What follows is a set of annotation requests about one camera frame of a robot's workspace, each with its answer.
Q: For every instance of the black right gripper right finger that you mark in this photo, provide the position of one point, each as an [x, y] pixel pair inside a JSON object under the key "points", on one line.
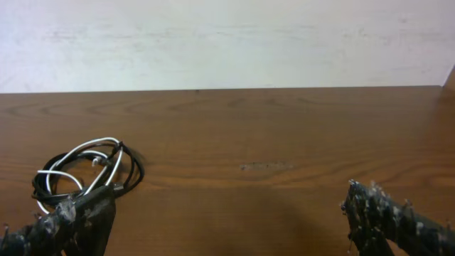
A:
{"points": [[375, 220]]}

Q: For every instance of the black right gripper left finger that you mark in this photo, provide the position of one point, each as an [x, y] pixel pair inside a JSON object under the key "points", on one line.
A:
{"points": [[78, 226]]}

